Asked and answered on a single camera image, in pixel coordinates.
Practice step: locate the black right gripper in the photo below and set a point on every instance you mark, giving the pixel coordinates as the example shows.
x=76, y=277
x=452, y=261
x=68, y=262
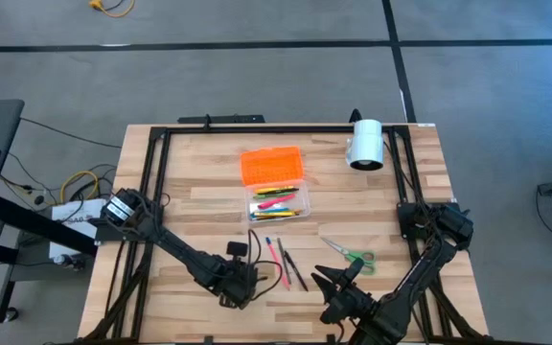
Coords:
x=350, y=304

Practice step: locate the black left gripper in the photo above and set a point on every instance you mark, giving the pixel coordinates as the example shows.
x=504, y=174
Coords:
x=237, y=285

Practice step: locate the black marker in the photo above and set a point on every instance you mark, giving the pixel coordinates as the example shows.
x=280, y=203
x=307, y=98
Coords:
x=296, y=270

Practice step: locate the black power strip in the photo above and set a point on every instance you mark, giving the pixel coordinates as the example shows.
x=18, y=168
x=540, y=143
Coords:
x=221, y=119

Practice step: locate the clear supply box orange lid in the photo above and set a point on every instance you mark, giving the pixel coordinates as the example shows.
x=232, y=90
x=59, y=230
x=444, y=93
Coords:
x=271, y=165

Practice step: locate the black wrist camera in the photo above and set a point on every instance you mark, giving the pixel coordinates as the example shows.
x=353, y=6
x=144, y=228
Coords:
x=237, y=249
x=355, y=269

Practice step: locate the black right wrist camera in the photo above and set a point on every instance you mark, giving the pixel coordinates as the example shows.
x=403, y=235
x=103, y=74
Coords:
x=355, y=269

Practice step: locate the white spot lamp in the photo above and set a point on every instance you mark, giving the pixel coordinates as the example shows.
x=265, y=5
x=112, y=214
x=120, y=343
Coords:
x=364, y=144

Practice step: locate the grey marker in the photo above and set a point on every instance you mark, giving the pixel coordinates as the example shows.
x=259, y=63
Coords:
x=284, y=261

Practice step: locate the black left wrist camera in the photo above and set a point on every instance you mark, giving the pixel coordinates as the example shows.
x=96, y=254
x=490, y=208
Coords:
x=237, y=249

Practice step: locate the green pen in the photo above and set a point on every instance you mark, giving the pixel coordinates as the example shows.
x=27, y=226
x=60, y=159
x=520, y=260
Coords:
x=269, y=196

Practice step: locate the yellow highlighter black print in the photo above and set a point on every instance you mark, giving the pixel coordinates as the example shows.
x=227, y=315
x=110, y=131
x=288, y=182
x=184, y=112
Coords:
x=273, y=188

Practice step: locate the pink pencil blue eraser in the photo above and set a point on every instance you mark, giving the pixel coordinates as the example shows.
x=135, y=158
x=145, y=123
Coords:
x=277, y=263

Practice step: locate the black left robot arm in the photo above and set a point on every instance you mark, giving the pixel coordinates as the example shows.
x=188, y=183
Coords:
x=180, y=251

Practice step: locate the thin black pen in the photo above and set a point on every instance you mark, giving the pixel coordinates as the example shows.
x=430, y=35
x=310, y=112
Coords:
x=288, y=191

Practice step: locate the black table frame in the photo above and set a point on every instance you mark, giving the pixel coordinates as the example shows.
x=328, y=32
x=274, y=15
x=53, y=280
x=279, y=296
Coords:
x=276, y=129

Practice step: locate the white printed box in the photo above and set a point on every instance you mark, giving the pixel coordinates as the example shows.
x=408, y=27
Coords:
x=72, y=215

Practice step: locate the pink highlighter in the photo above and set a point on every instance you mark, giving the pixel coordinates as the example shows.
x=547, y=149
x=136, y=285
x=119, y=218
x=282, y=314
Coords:
x=276, y=201

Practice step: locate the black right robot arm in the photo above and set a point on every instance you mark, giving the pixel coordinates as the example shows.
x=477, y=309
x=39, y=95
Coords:
x=424, y=273

